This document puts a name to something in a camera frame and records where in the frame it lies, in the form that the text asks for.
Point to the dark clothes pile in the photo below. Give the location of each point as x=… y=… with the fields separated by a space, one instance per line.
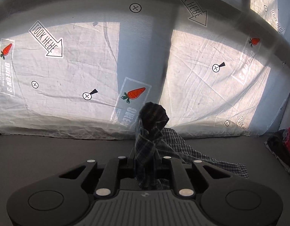
x=279 y=145

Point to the white printed backdrop cloth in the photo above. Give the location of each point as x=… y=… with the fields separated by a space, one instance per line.
x=84 y=68

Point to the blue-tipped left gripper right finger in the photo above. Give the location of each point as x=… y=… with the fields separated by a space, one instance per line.
x=180 y=181

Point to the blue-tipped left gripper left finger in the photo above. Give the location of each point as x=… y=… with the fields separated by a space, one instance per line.
x=109 y=182

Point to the blue plaid shirt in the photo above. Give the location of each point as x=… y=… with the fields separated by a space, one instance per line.
x=154 y=140

